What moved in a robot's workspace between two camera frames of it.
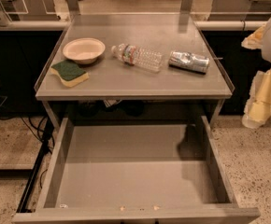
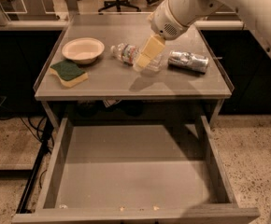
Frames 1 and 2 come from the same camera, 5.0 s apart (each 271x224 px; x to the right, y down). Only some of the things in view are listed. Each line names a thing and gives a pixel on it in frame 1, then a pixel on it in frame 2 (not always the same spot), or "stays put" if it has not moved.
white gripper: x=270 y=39 -> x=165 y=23
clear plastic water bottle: x=138 y=57 stays put
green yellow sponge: x=69 y=72 stays put
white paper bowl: x=83 y=50 stays put
